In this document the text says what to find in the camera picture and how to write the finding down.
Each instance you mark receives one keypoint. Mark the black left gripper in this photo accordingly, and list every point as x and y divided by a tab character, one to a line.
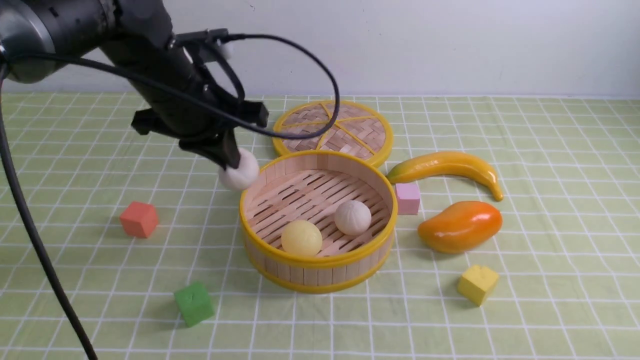
202	132

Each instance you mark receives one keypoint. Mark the white bun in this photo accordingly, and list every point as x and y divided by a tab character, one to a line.
242	177
352	217

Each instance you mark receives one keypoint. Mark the yellow bun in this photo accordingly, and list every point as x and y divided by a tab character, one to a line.
301	238

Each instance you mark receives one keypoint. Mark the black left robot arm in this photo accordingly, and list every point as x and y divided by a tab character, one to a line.
137	36

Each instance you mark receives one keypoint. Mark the bamboo steamer tray yellow rim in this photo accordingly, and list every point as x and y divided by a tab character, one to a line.
310	186

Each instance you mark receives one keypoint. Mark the woven bamboo steamer lid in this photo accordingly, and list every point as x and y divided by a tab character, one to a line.
359	131

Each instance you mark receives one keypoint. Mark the red cube block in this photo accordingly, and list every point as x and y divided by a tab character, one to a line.
139	220

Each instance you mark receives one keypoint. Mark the green cube block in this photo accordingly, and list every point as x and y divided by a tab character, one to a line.
194	304

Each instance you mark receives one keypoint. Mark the pink cube block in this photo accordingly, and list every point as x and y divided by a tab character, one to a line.
408	198

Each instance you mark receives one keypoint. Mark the yellow toy banana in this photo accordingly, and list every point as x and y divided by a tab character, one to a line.
448	163

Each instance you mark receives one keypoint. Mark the orange toy mango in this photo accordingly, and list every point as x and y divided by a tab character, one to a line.
460	227

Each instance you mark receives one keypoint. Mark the yellow cube block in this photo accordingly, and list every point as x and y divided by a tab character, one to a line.
477	283

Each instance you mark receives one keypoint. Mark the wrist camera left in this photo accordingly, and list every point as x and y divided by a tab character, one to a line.
205	46

